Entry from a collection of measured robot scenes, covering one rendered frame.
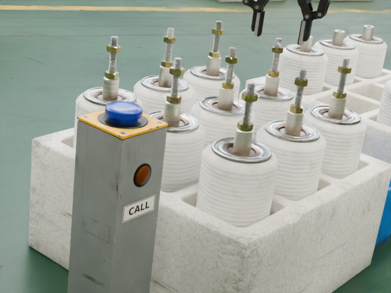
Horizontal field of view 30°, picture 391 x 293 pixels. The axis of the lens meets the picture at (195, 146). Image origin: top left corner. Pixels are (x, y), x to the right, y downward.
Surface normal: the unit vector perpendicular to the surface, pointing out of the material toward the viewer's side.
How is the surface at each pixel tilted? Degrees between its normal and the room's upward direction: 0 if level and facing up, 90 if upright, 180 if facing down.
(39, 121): 0
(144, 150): 90
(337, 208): 90
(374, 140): 90
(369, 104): 90
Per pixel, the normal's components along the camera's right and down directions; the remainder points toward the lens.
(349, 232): 0.76, 0.32
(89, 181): -0.64, 0.22
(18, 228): 0.11, -0.92
